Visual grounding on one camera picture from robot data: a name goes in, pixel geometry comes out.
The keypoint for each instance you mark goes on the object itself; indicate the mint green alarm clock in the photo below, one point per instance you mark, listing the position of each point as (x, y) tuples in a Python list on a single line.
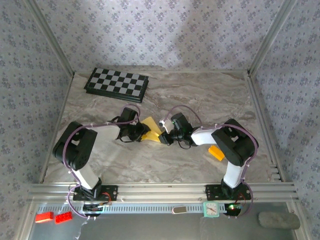
[(210, 209)]

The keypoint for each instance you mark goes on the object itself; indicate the grey stone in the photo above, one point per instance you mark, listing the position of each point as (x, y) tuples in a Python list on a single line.
[(278, 220)]

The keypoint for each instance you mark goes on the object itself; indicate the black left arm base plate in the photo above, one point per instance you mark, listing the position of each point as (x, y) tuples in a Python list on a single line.
[(111, 192)]

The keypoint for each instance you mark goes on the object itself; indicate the yellow paper sheet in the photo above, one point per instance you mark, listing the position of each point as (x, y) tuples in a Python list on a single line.
[(149, 121)]

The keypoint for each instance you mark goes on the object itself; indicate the aluminium profile rail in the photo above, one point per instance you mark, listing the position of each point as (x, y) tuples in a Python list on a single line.
[(162, 192)]

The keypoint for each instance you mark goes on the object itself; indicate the studded red toy brick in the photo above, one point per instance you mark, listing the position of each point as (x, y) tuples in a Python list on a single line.
[(63, 217)]

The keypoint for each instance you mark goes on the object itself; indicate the smooth red toy brick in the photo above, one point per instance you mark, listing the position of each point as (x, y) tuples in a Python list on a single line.
[(44, 217)]

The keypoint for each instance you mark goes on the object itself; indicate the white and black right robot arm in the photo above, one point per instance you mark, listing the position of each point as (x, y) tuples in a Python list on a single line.
[(232, 175)]

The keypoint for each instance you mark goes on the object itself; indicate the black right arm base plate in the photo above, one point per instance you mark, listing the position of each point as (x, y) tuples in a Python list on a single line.
[(212, 191)]

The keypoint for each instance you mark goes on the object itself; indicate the orange toy brick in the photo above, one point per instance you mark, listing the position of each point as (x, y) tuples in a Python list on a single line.
[(215, 153)]

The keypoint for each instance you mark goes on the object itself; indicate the aluminium side rail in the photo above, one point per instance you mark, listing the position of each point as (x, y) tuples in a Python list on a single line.
[(58, 117), (263, 125)]

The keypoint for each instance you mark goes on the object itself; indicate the aluminium frame post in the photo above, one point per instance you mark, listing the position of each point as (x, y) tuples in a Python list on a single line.
[(270, 37), (52, 37)]

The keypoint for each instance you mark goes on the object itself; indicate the grey metal shelf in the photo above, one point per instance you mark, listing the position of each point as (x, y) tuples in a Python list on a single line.
[(150, 227)]

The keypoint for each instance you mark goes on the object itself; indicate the black and grey chessboard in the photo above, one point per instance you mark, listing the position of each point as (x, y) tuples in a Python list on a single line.
[(115, 81)]

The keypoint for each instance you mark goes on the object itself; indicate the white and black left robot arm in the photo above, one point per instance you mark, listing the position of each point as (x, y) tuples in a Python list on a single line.
[(87, 175)]

